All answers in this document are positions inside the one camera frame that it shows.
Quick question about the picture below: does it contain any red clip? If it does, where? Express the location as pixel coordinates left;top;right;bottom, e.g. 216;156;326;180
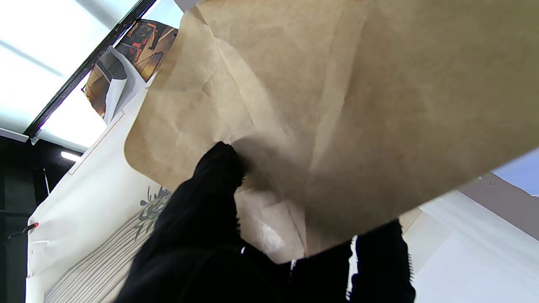
8;222;39;239

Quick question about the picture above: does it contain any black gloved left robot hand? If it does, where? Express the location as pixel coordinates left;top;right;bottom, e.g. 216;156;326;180
116;142;417;303

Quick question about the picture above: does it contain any brown paper envelope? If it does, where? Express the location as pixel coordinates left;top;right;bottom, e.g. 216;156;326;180
124;0;539;263

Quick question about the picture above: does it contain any tall green leafy plant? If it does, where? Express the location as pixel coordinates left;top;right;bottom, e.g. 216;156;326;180
135;185;172;242

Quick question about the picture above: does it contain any orange and black poster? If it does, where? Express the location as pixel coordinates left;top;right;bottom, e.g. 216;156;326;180
83;19;178;118

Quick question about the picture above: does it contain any black ceiling beam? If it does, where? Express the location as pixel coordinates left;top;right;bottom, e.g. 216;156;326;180
23;0;157;139

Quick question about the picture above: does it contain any beige pleated curtain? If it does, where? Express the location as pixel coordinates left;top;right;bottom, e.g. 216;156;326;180
42;206;156;303

